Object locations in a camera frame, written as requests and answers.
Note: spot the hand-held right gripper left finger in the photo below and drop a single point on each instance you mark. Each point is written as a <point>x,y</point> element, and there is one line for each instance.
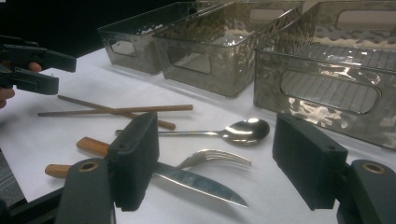
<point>134,168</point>

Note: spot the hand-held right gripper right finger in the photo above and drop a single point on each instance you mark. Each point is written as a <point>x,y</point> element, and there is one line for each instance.
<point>308,161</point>

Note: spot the brown wooden chopstick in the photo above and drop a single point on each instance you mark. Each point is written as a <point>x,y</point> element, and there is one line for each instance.
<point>155,109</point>
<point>87,105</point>

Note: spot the silver metal spoon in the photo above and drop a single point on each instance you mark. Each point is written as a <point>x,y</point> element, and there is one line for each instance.
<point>246,132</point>

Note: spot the transparent grey plastic bin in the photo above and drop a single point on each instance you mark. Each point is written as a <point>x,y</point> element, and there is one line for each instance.
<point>149,46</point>
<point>230,71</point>
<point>271,87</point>

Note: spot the dark curtain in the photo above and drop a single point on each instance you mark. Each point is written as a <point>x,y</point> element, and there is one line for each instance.
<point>62,18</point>

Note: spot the white table cover sheet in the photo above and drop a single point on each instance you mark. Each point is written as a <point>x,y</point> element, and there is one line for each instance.
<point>264,193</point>

